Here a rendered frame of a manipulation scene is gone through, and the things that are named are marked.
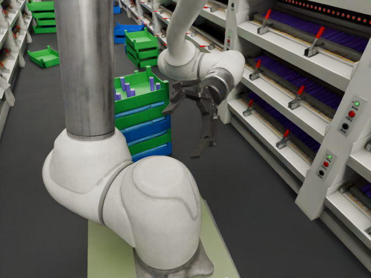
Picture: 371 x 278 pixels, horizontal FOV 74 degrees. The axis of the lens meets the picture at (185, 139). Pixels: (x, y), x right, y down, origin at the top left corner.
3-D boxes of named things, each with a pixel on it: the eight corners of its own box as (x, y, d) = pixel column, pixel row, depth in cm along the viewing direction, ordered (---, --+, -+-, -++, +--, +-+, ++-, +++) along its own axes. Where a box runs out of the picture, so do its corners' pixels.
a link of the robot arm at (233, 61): (235, 99, 77) (196, 91, 81) (248, 76, 87) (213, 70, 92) (238, 67, 70) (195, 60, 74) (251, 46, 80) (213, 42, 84)
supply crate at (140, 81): (100, 118, 94) (95, 100, 89) (88, 96, 108) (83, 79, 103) (169, 99, 106) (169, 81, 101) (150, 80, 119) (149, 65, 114)
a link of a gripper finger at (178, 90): (185, 90, 59) (179, 80, 58) (176, 102, 56) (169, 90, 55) (180, 92, 60) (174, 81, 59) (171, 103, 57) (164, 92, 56)
